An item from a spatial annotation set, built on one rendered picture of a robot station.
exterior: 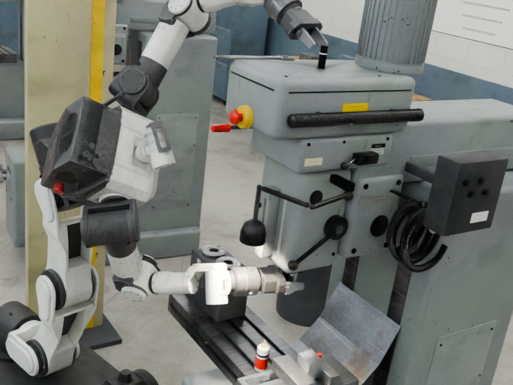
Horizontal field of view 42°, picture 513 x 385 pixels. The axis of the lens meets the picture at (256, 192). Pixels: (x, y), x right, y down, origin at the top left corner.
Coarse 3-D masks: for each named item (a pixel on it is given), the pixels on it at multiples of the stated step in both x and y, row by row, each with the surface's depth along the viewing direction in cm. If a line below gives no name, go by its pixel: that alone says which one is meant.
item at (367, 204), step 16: (384, 176) 196; (400, 176) 199; (368, 192) 193; (384, 192) 197; (352, 208) 194; (368, 208) 196; (384, 208) 200; (352, 224) 195; (368, 224) 198; (384, 224) 202; (352, 240) 197; (368, 240) 201; (384, 240) 205; (352, 256) 200
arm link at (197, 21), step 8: (200, 0) 198; (208, 0) 197; (216, 0) 196; (224, 0) 195; (192, 8) 198; (200, 8) 200; (208, 8) 199; (216, 8) 199; (184, 16) 198; (192, 16) 199; (200, 16) 201; (208, 16) 205; (192, 24) 202; (200, 24) 203; (208, 24) 205; (192, 32) 206; (200, 32) 205
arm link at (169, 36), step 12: (168, 0) 202; (180, 0) 197; (192, 0) 198; (168, 12) 200; (180, 12) 197; (168, 24) 200; (180, 24) 200; (156, 36) 200; (168, 36) 199; (180, 36) 202; (192, 36) 207; (156, 48) 199; (168, 48) 200; (156, 60) 199; (168, 60) 201
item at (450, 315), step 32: (416, 192) 208; (512, 192) 213; (512, 224) 220; (384, 256) 223; (448, 256) 207; (480, 256) 216; (512, 256) 227; (352, 288) 238; (384, 288) 225; (416, 288) 212; (448, 288) 213; (480, 288) 223; (512, 288) 234; (416, 320) 213; (448, 320) 220; (480, 320) 231; (416, 352) 217; (448, 352) 226; (480, 352) 238; (384, 384) 229; (416, 384) 224; (448, 384) 234; (480, 384) 247
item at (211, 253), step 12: (192, 252) 247; (204, 252) 244; (216, 252) 248; (228, 264) 240; (240, 264) 241; (204, 276) 242; (204, 288) 243; (204, 300) 244; (228, 300) 237; (240, 300) 240; (216, 312) 237; (228, 312) 239; (240, 312) 243
